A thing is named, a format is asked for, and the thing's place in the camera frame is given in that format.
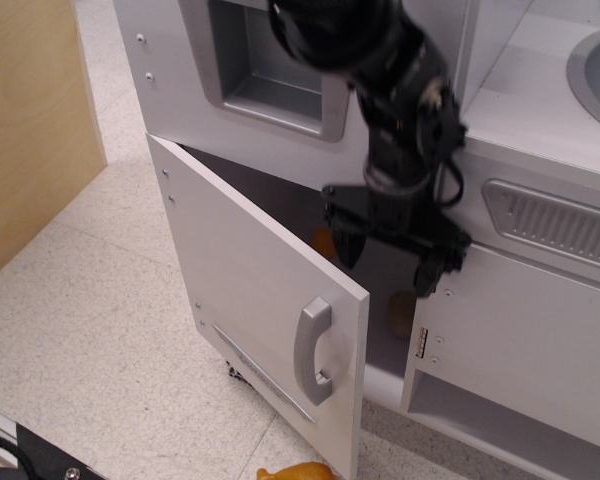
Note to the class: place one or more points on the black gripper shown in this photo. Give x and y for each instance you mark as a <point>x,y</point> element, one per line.
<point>414,224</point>

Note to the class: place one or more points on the silver fridge door handle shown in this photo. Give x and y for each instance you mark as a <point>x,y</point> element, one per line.
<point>314,321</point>

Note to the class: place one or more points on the white fridge door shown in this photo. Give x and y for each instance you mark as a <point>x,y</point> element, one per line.
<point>175,108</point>
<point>242,241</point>

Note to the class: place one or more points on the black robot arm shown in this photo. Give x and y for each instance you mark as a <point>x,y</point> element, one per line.
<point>406,99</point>

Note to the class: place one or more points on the white toy fridge cabinet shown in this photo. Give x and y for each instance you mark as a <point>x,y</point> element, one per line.
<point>295,196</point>

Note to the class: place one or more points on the beige toy potato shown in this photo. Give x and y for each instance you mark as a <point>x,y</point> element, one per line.
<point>400,313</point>

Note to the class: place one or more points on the yellow toy corn piece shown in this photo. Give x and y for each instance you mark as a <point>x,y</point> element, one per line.
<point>322,242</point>

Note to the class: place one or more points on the lower brass cabinet hinge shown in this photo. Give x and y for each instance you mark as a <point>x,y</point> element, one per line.
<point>421,342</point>

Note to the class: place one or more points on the white toy kitchen counter unit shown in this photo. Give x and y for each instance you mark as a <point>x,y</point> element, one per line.
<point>527,128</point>

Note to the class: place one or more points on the white cabinet door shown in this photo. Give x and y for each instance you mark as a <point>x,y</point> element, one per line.
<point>518,335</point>

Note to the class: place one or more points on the aluminium extrusion foot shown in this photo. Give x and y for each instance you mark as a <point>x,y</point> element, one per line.
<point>233,373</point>

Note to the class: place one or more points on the silver vent panel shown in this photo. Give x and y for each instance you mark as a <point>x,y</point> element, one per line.
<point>545,221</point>

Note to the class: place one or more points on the silver ice dispenser recess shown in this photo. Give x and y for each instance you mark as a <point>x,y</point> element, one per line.
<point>244,70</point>

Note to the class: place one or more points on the orange toy chicken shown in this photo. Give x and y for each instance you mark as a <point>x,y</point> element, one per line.
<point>303,471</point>

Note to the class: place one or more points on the grey round sink basin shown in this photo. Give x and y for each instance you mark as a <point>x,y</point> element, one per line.
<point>583,73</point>

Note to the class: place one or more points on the plywood panel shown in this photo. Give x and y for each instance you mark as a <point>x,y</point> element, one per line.
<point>50,142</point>

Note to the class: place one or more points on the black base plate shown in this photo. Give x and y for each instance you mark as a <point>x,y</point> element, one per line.
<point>49,461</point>

